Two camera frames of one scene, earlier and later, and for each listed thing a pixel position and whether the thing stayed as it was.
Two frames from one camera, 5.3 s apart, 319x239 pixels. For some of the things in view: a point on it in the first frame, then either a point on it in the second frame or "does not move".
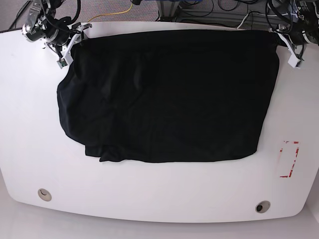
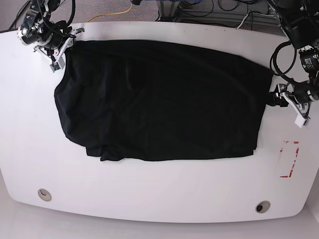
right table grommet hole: (262, 206) does not move
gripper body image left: (64, 52) → (54, 44)
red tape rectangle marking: (291, 170) does not move
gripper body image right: (296, 47) → (298, 95)
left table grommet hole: (44, 194) does not move
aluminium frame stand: (168, 10) does not move
